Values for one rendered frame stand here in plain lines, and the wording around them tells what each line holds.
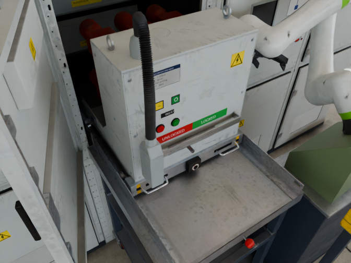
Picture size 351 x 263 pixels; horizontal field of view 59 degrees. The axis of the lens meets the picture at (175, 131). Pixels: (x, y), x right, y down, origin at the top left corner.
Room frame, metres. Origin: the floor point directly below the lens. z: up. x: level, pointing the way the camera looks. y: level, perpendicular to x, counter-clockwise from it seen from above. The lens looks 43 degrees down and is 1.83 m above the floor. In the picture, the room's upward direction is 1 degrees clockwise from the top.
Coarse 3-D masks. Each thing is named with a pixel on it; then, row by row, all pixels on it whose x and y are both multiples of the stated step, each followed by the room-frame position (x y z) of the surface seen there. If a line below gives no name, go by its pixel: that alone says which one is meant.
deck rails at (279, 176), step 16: (96, 144) 0.92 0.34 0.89; (240, 144) 0.96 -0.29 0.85; (112, 160) 0.86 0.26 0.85; (256, 160) 0.87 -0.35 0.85; (272, 160) 0.82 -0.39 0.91; (272, 176) 0.78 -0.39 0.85; (288, 176) 0.75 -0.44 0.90; (128, 192) 0.66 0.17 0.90; (288, 192) 0.71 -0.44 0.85; (144, 208) 0.63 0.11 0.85; (144, 224) 0.56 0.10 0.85; (160, 240) 0.47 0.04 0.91; (176, 256) 0.45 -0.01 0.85
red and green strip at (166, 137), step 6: (216, 114) 0.88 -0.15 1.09; (222, 114) 0.90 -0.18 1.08; (198, 120) 0.84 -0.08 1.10; (204, 120) 0.85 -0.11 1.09; (210, 120) 0.87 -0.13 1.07; (186, 126) 0.81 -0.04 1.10; (192, 126) 0.82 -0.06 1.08; (198, 126) 0.84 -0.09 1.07; (174, 132) 0.78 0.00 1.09; (180, 132) 0.79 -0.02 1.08; (156, 138) 0.74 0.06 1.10; (162, 138) 0.75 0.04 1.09; (168, 138) 0.76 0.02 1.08
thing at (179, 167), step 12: (240, 132) 0.96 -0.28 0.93; (216, 144) 0.89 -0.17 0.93; (228, 144) 0.92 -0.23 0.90; (192, 156) 0.82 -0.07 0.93; (204, 156) 0.85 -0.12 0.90; (168, 168) 0.76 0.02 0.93; (180, 168) 0.78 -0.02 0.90; (132, 180) 0.70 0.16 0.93; (144, 180) 0.70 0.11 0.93; (132, 192) 0.66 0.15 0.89
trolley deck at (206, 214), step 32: (96, 160) 0.86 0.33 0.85; (224, 160) 0.87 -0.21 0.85; (160, 192) 0.70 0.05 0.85; (192, 192) 0.70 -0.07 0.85; (224, 192) 0.71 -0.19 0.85; (256, 192) 0.71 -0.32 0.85; (160, 224) 0.56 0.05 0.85; (192, 224) 0.57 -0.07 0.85; (224, 224) 0.57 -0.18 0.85; (256, 224) 0.57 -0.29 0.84; (160, 256) 0.45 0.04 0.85; (192, 256) 0.45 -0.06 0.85
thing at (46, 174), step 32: (32, 0) 0.81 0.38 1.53; (0, 32) 0.52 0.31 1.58; (32, 32) 0.69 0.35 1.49; (0, 64) 0.42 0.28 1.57; (32, 64) 0.60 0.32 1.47; (0, 96) 0.43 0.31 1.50; (32, 96) 0.52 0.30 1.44; (0, 128) 0.32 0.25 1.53; (32, 128) 0.52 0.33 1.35; (64, 128) 0.83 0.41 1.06; (0, 160) 0.32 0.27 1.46; (32, 160) 0.44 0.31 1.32; (64, 160) 0.68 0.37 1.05; (32, 192) 0.32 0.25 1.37; (64, 192) 0.56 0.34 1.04; (32, 224) 0.35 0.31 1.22; (64, 224) 0.45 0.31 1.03; (64, 256) 0.32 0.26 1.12
